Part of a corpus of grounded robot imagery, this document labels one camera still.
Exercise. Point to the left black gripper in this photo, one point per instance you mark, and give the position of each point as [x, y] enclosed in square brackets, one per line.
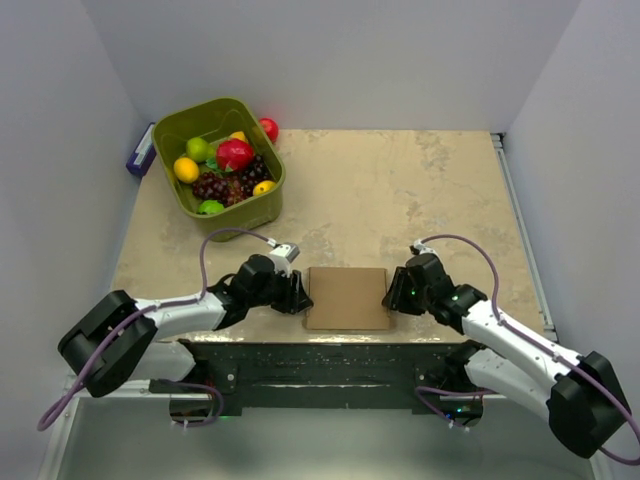
[294, 298]

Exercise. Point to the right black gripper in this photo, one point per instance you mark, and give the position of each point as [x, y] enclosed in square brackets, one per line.
[394, 298]

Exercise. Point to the brown cardboard box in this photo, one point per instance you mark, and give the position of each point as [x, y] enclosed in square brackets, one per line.
[347, 299]

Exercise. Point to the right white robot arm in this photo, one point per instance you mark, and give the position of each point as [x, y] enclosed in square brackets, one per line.
[578, 396]

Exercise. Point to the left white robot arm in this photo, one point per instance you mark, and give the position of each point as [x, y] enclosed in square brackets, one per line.
[106, 348]

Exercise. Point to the blue white small box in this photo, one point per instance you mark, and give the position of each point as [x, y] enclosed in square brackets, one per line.
[143, 155]

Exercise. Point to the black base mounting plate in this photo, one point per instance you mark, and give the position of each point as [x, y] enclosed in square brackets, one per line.
[417, 377]

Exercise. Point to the yellow lemon right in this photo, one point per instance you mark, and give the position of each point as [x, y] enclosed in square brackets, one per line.
[263, 187]

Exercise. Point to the yellow lemon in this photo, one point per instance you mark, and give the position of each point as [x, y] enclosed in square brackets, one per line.
[186, 170]
[263, 187]

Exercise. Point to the green fruit front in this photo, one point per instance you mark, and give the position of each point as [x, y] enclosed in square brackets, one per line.
[210, 207]

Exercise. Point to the dark purple grape bunch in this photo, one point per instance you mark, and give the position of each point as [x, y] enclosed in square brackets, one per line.
[232, 187]

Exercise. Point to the red pomegranate in bin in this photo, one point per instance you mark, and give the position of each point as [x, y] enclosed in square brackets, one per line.
[233, 155]

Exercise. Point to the yellow lemon left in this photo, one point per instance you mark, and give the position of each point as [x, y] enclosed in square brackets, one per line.
[186, 170]

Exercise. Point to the yellow fruit at back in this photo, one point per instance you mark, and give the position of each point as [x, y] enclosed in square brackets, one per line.
[239, 135]

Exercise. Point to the red apple outside bin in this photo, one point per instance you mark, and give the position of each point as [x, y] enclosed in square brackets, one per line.
[270, 128]

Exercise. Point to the green pear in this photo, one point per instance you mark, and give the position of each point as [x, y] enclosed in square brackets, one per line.
[199, 150]

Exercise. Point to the green plastic bin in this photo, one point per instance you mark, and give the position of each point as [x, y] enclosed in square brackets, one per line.
[214, 121]

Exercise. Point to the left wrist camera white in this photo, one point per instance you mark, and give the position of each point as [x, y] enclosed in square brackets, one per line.
[283, 256]

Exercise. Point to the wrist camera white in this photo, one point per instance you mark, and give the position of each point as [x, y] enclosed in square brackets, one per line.
[419, 247]
[283, 256]

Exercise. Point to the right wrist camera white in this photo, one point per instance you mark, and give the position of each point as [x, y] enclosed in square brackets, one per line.
[419, 247]

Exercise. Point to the aluminium frame rail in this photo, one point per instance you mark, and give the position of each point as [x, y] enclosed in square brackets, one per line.
[548, 324]

